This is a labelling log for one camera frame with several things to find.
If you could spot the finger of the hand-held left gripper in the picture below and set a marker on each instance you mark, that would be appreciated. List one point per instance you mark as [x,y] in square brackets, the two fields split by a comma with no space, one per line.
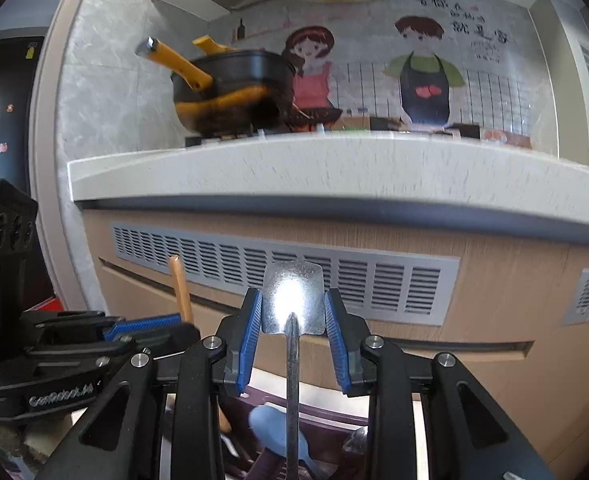
[144,325]

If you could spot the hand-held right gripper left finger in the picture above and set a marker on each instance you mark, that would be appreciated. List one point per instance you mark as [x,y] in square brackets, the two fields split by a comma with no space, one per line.
[252,340]

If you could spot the metal shovel-shaped spoon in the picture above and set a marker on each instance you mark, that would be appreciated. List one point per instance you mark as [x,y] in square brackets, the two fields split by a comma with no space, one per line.
[292,295]

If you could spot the cartoon wall poster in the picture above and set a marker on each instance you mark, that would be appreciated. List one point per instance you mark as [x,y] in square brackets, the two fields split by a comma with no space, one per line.
[419,70]

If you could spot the dark refrigerator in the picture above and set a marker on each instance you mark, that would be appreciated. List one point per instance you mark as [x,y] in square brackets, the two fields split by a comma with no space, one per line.
[4,110]

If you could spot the maroon plastic utensil holder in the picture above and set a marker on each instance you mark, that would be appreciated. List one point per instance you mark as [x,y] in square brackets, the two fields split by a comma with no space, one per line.
[334,440]

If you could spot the wooden spoon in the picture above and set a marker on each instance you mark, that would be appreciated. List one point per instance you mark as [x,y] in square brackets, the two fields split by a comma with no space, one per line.
[179,290]

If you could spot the blue plastic spoon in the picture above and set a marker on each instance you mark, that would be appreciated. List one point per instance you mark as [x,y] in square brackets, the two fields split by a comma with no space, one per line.
[269,425]

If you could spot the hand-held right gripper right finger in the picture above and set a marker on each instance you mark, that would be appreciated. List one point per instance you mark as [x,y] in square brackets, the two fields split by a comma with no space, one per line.
[337,345]

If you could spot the wooden kitchen cabinet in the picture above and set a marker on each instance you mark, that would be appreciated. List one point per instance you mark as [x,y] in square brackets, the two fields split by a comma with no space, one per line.
[504,310]

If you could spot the white stone countertop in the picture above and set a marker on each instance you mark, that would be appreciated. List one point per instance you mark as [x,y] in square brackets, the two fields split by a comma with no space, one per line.
[324,170]

